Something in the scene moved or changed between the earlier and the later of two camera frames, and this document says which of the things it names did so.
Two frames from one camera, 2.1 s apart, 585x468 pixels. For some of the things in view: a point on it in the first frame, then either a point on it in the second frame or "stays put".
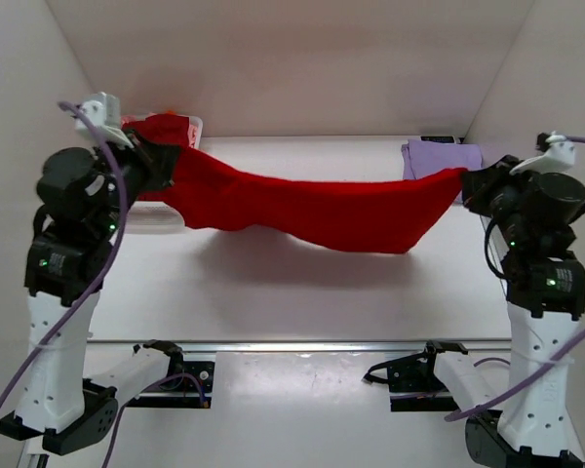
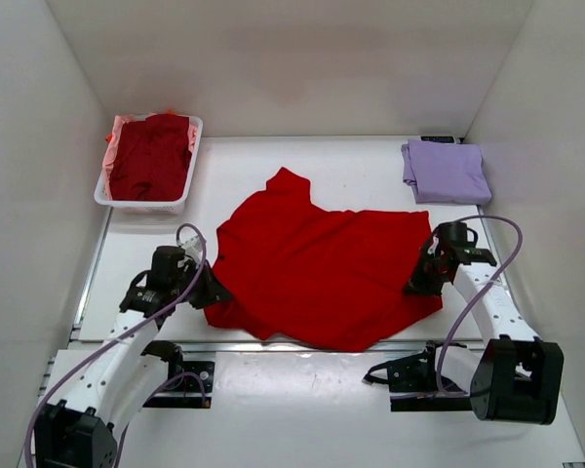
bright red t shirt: (384, 214) → (298, 273)
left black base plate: (178, 392) stays put
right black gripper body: (504, 203) → (435, 258)
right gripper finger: (478, 186) → (427, 279)
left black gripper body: (135, 169) → (184, 278)
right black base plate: (414, 382) stays put
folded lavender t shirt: (422, 158) stays put
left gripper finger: (163, 159) → (208, 289)
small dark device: (439, 138) stays put
